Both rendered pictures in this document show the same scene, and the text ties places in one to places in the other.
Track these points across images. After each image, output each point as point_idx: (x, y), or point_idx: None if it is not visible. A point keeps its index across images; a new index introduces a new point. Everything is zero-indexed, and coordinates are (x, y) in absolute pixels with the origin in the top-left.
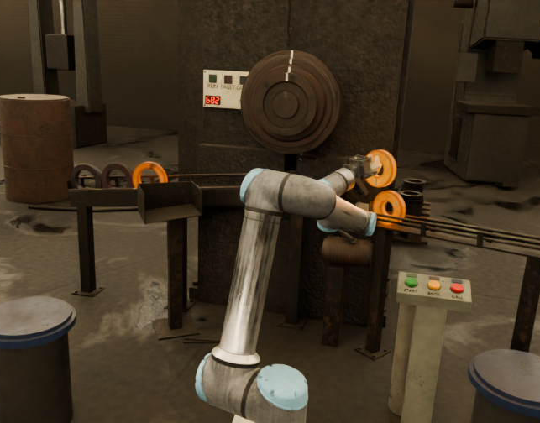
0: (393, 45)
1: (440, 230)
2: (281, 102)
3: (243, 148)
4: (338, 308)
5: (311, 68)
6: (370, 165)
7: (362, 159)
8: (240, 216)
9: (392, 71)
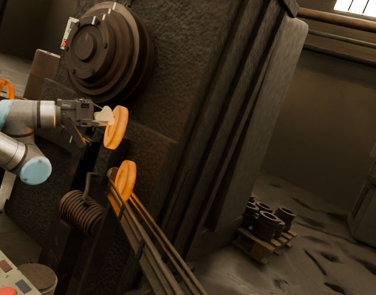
0: (213, 26)
1: (127, 219)
2: (82, 43)
3: (70, 90)
4: (55, 269)
5: (122, 21)
6: (95, 115)
7: (83, 101)
8: (50, 151)
9: (204, 52)
